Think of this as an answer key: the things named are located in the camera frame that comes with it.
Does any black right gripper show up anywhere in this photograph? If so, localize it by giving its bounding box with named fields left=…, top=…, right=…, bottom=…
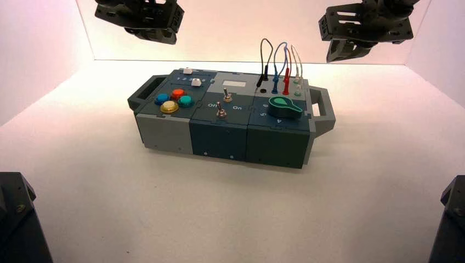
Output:
left=319, top=3, right=415, bottom=63

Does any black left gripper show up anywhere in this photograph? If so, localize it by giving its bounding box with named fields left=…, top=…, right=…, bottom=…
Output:
left=95, top=0, right=185, bottom=45

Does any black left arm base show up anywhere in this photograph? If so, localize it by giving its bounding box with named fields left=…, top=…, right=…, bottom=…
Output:
left=0, top=172, right=53, bottom=263

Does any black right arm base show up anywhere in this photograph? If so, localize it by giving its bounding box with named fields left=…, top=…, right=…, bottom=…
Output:
left=428, top=175, right=465, bottom=263

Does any yellow round push button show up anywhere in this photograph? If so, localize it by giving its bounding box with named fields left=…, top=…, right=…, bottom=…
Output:
left=160, top=101, right=180, bottom=115

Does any green rotary knob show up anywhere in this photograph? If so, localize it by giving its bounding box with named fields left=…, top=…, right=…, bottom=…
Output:
left=268, top=96, right=304, bottom=120

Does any grey and blue control box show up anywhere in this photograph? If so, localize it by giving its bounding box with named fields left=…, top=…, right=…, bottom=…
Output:
left=127, top=68, right=337, bottom=169

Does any white banana plug cable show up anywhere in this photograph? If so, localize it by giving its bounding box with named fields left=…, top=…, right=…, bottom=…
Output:
left=290, top=44, right=304, bottom=97

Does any dark grey box handle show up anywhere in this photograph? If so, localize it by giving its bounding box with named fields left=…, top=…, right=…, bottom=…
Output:
left=127, top=75, right=169, bottom=111

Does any red banana plug cable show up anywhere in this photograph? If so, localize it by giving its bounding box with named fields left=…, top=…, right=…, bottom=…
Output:
left=282, top=46, right=292, bottom=96

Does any light grey box handle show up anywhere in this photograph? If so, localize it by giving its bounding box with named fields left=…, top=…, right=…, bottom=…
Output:
left=309, top=87, right=337, bottom=138

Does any blue banana plug cable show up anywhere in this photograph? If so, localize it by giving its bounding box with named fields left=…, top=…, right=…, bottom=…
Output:
left=271, top=42, right=291, bottom=94

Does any black banana plug cable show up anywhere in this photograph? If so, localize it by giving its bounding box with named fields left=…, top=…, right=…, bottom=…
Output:
left=256, top=38, right=274, bottom=89

